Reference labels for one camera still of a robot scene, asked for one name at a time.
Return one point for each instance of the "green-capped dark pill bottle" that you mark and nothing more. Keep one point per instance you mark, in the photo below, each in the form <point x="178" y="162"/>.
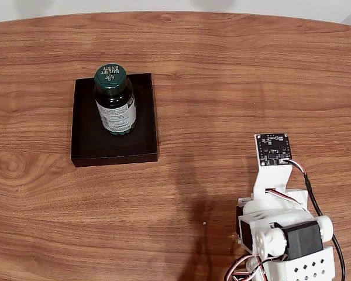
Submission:
<point x="115" y="102"/>

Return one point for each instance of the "shallow black cardboard box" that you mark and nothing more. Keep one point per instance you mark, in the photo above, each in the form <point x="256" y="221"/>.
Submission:
<point x="146" y="131"/>

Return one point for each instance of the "camera board on white mount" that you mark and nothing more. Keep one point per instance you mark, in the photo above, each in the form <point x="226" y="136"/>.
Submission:
<point x="273" y="177"/>

